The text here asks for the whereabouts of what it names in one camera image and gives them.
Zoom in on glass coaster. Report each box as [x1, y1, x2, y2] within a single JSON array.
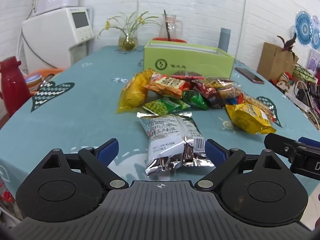
[[114, 46, 144, 55]]

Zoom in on green cardboard box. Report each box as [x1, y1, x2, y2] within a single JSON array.
[[143, 40, 236, 79]]

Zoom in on glass pitcher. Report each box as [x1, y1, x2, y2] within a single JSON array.
[[159, 14, 183, 40]]

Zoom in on smartphone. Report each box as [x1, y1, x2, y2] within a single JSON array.
[[234, 67, 265, 84]]

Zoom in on black stick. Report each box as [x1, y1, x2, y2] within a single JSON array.
[[163, 10, 173, 42]]

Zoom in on clear gold snack packet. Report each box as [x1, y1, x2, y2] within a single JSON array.
[[205, 77, 235, 88]]

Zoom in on white wall cable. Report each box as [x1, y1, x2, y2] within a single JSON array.
[[238, 0, 248, 55]]

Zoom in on white water dispenser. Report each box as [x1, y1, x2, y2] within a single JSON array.
[[22, 6, 95, 69]]

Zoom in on tangle of cables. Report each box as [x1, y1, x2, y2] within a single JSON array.
[[285, 80, 320, 132]]

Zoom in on large yellow chips bag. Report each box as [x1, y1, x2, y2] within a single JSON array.
[[115, 69, 160, 114]]

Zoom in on silver snack packet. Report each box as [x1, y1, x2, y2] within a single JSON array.
[[136, 112, 216, 178]]

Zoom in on orange-red snack packet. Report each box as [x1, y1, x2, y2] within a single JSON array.
[[144, 74, 192, 99]]

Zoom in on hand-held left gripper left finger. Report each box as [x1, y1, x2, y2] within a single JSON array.
[[37, 138, 129, 190]]

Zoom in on dried dark red plant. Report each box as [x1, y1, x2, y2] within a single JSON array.
[[277, 32, 298, 53]]

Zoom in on small toy figure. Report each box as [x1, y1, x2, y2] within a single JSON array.
[[271, 72, 293, 92]]

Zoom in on yellow snack packet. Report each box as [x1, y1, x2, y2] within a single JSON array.
[[225, 102, 277, 135]]

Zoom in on large blue paper decoration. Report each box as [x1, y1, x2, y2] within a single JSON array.
[[295, 10, 313, 47]]

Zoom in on small blue paper decoration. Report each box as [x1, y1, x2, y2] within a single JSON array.
[[310, 15, 320, 50]]

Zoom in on red plastic basket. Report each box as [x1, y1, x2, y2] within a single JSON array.
[[152, 37, 187, 44]]

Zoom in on brown cardboard box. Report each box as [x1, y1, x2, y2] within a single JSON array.
[[257, 42, 299, 82]]

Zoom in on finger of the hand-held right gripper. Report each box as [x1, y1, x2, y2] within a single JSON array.
[[264, 133, 300, 165], [298, 137, 320, 148]]

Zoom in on grey cylinder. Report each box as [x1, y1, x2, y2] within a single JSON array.
[[218, 27, 231, 53]]

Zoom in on brown snack packet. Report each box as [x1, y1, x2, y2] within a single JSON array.
[[217, 85, 243, 99]]

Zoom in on glass vase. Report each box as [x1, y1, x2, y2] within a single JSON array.
[[118, 32, 138, 52]]

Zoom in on green pea snack packet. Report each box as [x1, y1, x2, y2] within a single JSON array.
[[142, 97, 192, 117]]

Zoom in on green triangular snack packet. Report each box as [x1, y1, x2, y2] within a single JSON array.
[[182, 90, 208, 111]]

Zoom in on red and black snack packet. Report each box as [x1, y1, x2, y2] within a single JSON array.
[[171, 70, 205, 82]]

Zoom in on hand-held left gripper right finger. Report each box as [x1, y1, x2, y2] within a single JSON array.
[[194, 139, 284, 192]]

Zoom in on yellow flower plant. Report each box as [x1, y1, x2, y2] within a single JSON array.
[[97, 10, 160, 39]]

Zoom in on green patterned bag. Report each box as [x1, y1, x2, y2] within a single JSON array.
[[292, 64, 317, 83]]

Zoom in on orange basin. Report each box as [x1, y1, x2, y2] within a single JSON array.
[[26, 68, 66, 95]]

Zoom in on dark red snack packet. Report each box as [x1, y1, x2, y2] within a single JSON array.
[[191, 79, 227, 109]]

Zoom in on red thermos jug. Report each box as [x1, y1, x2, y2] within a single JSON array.
[[0, 56, 32, 118]]

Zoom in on clear orange cracker packet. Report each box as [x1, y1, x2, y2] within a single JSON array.
[[237, 94, 282, 125]]

